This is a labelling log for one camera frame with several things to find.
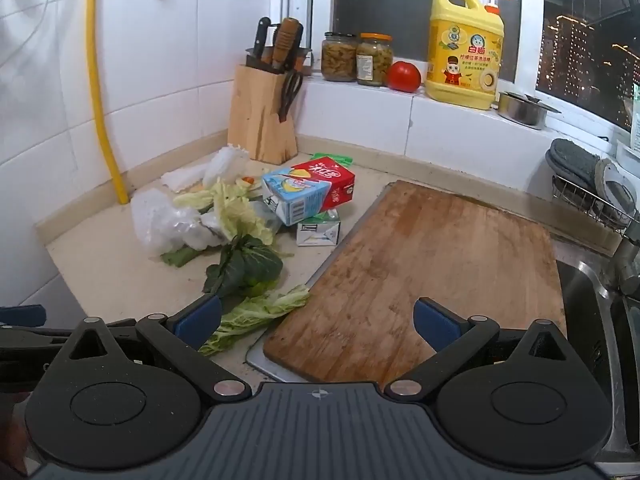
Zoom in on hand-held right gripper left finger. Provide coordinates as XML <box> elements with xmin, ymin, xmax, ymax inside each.
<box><xmin>47</xmin><ymin>294</ymin><xmax>252</xmax><ymax>404</ymax></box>

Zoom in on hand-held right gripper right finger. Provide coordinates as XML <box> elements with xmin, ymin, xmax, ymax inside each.
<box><xmin>382</xmin><ymin>296</ymin><xmax>577</xmax><ymax>404</ymax></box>

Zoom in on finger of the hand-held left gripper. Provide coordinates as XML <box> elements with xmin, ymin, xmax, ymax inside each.
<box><xmin>0</xmin><ymin>327</ymin><xmax>76</xmax><ymax>361</ymax></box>
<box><xmin>0</xmin><ymin>304</ymin><xmax>47</xmax><ymax>327</ymax></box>

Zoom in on looped white foam net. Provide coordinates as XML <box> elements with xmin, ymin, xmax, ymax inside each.
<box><xmin>185</xmin><ymin>211</ymin><xmax>227</xmax><ymax>252</ymax></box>

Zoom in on white green milk carton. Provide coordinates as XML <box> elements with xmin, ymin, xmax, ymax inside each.
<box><xmin>295</xmin><ymin>208</ymin><xmax>342</xmax><ymax>247</ymax></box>

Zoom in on domed white foam net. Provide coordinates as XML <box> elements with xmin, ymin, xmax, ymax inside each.
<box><xmin>202</xmin><ymin>143</ymin><xmax>252</xmax><ymax>190</ymax></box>

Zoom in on green pouch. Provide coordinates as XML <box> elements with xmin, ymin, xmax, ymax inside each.
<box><xmin>309</xmin><ymin>152</ymin><xmax>354</xmax><ymax>167</ymax></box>

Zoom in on long pale cabbage leaf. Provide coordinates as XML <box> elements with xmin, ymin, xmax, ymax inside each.
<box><xmin>198</xmin><ymin>284</ymin><xmax>312</xmax><ymax>357</ymax></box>

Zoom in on wooden cutting board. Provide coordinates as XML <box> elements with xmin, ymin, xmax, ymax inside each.
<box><xmin>262</xmin><ymin>179</ymin><xmax>569</xmax><ymax>387</ymax></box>

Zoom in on dark green leaf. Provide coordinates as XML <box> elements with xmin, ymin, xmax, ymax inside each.
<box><xmin>160</xmin><ymin>245</ymin><xmax>203</xmax><ymax>267</ymax></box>
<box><xmin>201</xmin><ymin>233</ymin><xmax>284</xmax><ymax>299</ymax></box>

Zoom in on clear plastic bag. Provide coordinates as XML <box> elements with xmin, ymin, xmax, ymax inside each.
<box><xmin>131</xmin><ymin>187</ymin><xmax>201</xmax><ymax>257</ymax></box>

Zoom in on flat white foam net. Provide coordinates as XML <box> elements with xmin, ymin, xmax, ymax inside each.
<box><xmin>160</xmin><ymin>166</ymin><xmax>210</xmax><ymax>194</ymax></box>

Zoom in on blue carton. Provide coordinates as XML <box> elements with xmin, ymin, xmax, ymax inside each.
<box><xmin>261</xmin><ymin>166</ymin><xmax>332</xmax><ymax>227</ymax></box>

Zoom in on red carton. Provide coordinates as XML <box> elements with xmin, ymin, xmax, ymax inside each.
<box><xmin>290</xmin><ymin>156</ymin><xmax>357</xmax><ymax>212</ymax></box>

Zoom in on steel faucet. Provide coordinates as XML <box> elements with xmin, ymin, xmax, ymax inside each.
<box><xmin>611</xmin><ymin>236</ymin><xmax>640</xmax><ymax>297</ymax></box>

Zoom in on wooden knife block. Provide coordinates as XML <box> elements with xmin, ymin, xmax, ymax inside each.
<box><xmin>227</xmin><ymin>63</ymin><xmax>299</xmax><ymax>166</ymax></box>

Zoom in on black scissors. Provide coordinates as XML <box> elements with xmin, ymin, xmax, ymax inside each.
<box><xmin>277</xmin><ymin>71</ymin><xmax>305</xmax><ymax>123</ymax></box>

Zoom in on steel pot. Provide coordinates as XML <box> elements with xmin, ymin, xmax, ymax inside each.
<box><xmin>496</xmin><ymin>91</ymin><xmax>563</xmax><ymax>131</ymax></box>

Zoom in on yellow pipe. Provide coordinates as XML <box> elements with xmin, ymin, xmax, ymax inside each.
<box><xmin>86</xmin><ymin>0</ymin><xmax>132</xmax><ymax>206</ymax></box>

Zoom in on red tomato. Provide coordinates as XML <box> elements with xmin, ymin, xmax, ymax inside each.
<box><xmin>386</xmin><ymin>60</ymin><xmax>422</xmax><ymax>93</ymax></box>

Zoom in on yellow detergent bottle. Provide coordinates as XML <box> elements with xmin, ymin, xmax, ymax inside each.
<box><xmin>425</xmin><ymin>0</ymin><xmax>512</xmax><ymax>111</ymax></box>

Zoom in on glass pickle jar orange lid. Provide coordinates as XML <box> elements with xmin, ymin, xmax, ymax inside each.
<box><xmin>356</xmin><ymin>33</ymin><xmax>394</xmax><ymax>87</ymax></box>

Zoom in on white plastic container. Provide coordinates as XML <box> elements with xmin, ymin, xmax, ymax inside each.
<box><xmin>615</xmin><ymin>82</ymin><xmax>640</xmax><ymax>166</ymax></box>

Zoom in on glass jar with pasta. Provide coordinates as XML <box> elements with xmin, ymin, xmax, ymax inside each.
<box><xmin>320</xmin><ymin>31</ymin><xmax>358</xmax><ymax>82</ymax></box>

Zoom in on window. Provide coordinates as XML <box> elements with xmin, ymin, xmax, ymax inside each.
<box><xmin>280</xmin><ymin>0</ymin><xmax>640</xmax><ymax>133</ymax></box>

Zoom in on wire rack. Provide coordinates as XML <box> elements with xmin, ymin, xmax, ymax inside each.
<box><xmin>550</xmin><ymin>172</ymin><xmax>632</xmax><ymax>236</ymax></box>

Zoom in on black-handled knife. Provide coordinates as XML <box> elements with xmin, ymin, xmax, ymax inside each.
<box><xmin>251</xmin><ymin>16</ymin><xmax>272</xmax><ymax>61</ymax></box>

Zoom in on wooden-handled knife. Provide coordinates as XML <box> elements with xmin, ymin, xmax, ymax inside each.
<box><xmin>271</xmin><ymin>17</ymin><xmax>302</xmax><ymax>75</ymax></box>

